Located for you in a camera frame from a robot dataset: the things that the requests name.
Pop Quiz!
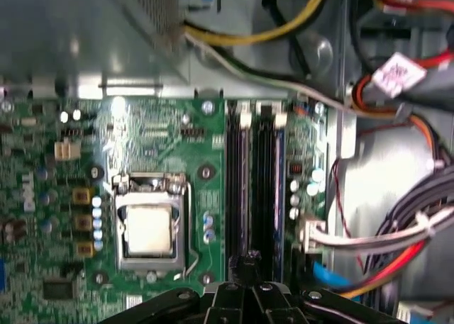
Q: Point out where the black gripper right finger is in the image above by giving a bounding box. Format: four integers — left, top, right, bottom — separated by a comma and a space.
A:
247, 249, 409, 324

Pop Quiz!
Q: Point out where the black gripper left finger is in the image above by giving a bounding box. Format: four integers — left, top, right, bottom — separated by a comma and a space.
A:
102, 255, 248, 324

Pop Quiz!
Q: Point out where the RAM slot with black clips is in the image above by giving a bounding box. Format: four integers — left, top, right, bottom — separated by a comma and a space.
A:
255, 102, 276, 279
226, 99, 239, 268

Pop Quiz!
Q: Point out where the RAM slot with white clips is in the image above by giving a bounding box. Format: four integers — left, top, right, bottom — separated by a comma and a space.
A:
273, 102, 289, 282
236, 100, 253, 257

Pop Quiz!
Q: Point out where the metal socket cover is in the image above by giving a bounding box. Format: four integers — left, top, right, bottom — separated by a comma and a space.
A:
112, 173, 189, 272

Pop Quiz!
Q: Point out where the metal locking lever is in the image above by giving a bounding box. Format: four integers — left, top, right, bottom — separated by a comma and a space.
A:
175, 181, 201, 279

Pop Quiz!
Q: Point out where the silver CPU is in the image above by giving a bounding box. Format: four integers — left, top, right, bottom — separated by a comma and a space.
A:
124, 203, 174, 258

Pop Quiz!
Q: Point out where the green motherboard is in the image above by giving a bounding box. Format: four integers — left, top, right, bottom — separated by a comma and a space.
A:
0, 86, 331, 324

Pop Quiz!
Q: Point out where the black PC case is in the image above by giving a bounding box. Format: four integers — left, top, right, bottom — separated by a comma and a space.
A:
0, 0, 454, 324

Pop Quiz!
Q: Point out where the grey power supply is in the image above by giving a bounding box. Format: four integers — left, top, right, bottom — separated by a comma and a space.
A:
0, 0, 228, 91

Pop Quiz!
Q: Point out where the blue wire end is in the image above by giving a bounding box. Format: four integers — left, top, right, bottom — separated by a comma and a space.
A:
314, 262, 352, 293

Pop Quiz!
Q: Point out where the white wire plug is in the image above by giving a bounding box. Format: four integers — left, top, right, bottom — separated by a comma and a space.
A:
299, 213, 329, 254

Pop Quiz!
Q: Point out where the orange flat wire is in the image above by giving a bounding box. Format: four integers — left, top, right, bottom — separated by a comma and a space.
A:
333, 238, 428, 302

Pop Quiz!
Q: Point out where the black cable bundle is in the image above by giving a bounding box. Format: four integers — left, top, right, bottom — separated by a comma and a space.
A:
358, 139, 454, 268

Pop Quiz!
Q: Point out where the orange power wire bundle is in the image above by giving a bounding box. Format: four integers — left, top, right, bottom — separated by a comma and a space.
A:
349, 50, 454, 169

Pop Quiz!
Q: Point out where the white cable label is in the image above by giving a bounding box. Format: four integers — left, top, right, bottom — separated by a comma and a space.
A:
370, 52, 426, 98

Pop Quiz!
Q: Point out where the yellow wire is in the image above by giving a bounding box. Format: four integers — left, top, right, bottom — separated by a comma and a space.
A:
184, 0, 333, 47

